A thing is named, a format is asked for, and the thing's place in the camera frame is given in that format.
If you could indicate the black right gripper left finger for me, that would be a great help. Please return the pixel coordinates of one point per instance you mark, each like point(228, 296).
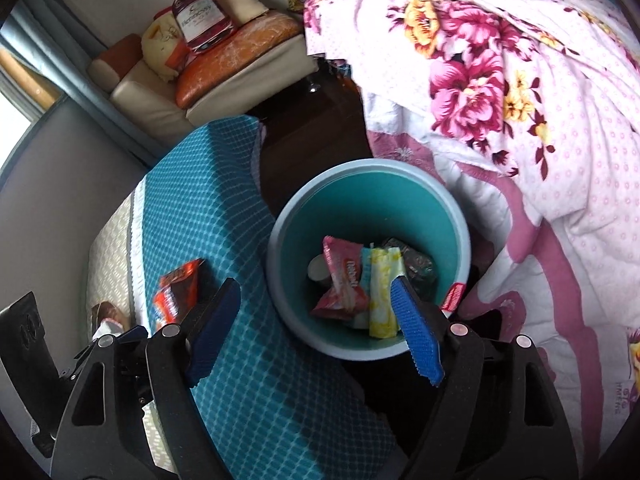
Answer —
point(131, 413)

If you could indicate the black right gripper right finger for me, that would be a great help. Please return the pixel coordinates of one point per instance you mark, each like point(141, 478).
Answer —
point(495, 413)

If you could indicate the teal round trash bin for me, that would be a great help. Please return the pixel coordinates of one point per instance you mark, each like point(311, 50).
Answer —
point(377, 203)

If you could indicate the orange red snack packet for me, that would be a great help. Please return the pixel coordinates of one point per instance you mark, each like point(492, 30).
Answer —
point(177, 295)

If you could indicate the yellow white crumpled wrapper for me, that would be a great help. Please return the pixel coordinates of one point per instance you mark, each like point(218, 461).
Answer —
point(386, 265)

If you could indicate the pink snack wrapper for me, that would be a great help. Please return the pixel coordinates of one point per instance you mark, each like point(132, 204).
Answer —
point(346, 297)

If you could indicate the beige leather sofa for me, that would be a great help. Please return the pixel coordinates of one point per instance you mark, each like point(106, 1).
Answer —
point(149, 103)

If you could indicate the pink floral quilt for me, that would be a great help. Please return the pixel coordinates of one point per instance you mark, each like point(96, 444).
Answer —
point(528, 112)

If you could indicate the cream patterned pillow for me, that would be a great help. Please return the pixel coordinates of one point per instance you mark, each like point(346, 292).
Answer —
point(163, 47)

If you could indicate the red white gift bag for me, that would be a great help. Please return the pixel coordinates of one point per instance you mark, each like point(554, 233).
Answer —
point(203, 23)

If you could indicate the orange sofa cushion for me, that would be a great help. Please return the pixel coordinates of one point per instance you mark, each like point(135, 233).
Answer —
point(218, 64)

